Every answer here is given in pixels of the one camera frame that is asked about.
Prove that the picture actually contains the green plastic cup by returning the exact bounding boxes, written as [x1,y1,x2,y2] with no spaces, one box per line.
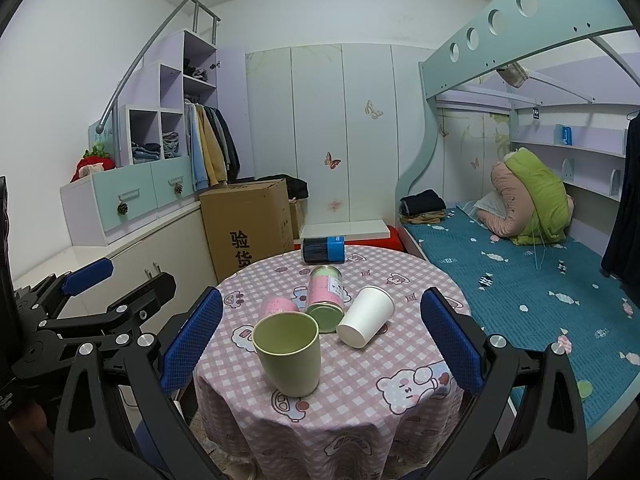
[251,311,321,398]

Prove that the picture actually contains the purple stair cabinet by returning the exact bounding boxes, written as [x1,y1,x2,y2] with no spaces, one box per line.
[60,30,247,247]

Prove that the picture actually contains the white pillow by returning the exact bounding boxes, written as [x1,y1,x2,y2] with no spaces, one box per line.
[457,195,512,222]

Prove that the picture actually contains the pink and green can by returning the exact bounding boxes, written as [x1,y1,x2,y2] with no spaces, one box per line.
[305,264,347,334]

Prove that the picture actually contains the pink plastic cup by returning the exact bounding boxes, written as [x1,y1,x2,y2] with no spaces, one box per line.
[258,295,301,322]

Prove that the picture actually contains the white paper cup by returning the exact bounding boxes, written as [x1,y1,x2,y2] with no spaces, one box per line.
[336,285,396,350]

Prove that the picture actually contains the yellow hanging jacket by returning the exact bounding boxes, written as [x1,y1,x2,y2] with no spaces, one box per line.
[200,105,228,187]

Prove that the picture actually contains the grey stair handrail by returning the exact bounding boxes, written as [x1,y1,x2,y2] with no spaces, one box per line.
[97,0,222,134]

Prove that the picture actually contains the white wardrobe with butterflies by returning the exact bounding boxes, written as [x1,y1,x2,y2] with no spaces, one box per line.
[244,43,442,227]

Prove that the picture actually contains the white wall shelf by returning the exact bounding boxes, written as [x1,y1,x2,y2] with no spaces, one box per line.
[509,104,640,197]

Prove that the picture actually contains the dark hanging jacket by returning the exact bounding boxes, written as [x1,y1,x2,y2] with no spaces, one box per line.
[212,106,242,181]

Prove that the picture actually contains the light blue hanging shirt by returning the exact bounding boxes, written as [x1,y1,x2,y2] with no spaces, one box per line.
[184,102,207,189]

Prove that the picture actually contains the red plush toy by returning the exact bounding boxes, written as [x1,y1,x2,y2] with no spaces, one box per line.
[70,141,116,184]

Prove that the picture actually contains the low white cabinet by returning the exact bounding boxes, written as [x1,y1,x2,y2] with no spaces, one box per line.
[12,199,219,293]

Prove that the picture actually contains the large cardboard box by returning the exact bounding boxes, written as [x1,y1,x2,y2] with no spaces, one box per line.
[199,177,296,284]

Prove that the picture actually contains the grey bed rail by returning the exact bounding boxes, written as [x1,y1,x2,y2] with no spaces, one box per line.
[492,24,640,103]

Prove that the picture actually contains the folded jeans pile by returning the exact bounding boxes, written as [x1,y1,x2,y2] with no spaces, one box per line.
[131,132,180,164]

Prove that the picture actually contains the white board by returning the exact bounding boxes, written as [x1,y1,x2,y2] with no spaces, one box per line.
[300,220,391,242]

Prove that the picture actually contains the green bunk bed frame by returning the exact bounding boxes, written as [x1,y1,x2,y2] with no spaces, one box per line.
[395,0,640,262]

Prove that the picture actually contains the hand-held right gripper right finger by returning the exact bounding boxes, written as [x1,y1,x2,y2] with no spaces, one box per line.
[419,287,591,480]

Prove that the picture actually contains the green and pink rolled quilt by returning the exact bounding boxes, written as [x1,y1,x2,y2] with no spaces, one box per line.
[475,147,576,247]

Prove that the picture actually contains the teal candy print bedsheet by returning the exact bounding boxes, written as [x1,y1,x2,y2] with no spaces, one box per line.
[402,204,640,443]

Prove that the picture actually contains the blue and black can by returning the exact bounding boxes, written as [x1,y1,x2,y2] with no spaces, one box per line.
[301,235,346,265]

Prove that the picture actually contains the grey bundle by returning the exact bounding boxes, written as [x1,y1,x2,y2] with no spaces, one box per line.
[497,62,529,89]

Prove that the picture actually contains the black clothes pile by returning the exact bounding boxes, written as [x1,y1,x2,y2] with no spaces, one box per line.
[257,175,311,202]

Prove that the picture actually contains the dark hanging garment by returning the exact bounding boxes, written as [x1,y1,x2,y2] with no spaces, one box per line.
[600,111,640,289]

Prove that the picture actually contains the round table checkered cloth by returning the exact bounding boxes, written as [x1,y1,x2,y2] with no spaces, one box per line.
[192,245,473,480]

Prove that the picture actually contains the folded dark clothes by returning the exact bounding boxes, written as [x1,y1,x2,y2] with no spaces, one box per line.
[398,189,449,226]

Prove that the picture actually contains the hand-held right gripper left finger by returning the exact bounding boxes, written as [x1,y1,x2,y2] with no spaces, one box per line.
[52,287,231,480]

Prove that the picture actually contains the grey folded clothes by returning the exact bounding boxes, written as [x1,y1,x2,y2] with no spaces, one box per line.
[182,58,210,82]

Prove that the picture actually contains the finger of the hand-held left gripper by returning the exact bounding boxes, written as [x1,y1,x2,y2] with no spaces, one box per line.
[37,271,178,361]
[14,257,116,328]

